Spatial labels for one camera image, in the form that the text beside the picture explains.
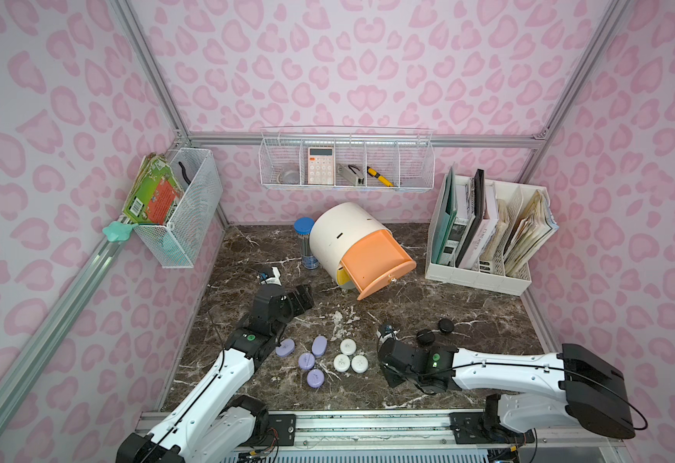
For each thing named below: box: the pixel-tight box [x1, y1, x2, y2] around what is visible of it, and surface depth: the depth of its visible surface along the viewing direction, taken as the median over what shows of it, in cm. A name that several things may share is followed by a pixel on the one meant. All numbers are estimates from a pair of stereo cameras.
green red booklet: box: [122, 152, 186, 225], surface depth 73 cm
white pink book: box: [459, 181, 499, 271], surface depth 91 cm
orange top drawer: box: [340, 229, 417, 301], surface depth 86 cm
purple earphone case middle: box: [297, 352, 316, 371], surface depth 85 cm
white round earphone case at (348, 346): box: [339, 337, 357, 356], surface depth 88 cm
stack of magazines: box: [503, 189, 560, 277], surface depth 90 cm
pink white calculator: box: [307, 146, 335, 186], surface depth 97 cm
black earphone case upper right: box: [437, 317, 455, 333], surface depth 92 cm
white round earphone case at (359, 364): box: [350, 354, 370, 375], surface depth 84 cm
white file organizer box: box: [425, 174, 550, 297], surface depth 97 cm
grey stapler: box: [336, 163, 365, 187], surface depth 102 cm
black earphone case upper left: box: [416, 328, 435, 347], surface depth 90 cm
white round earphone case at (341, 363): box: [332, 353, 351, 373], surface depth 84 cm
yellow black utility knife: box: [366, 165, 395, 188], surface depth 100 cm
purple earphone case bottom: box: [306, 368, 325, 389], surface depth 82 cm
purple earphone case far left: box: [275, 338, 297, 357], surface depth 87 cm
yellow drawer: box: [336, 267, 351, 285], surface depth 87 cm
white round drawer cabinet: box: [308, 201, 393, 290], surface depth 93 cm
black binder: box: [455, 168, 486, 268], surface depth 89 cm
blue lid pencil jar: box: [293, 217, 320, 271], surface depth 95 cm
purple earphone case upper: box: [311, 333, 328, 357], surface depth 88 cm
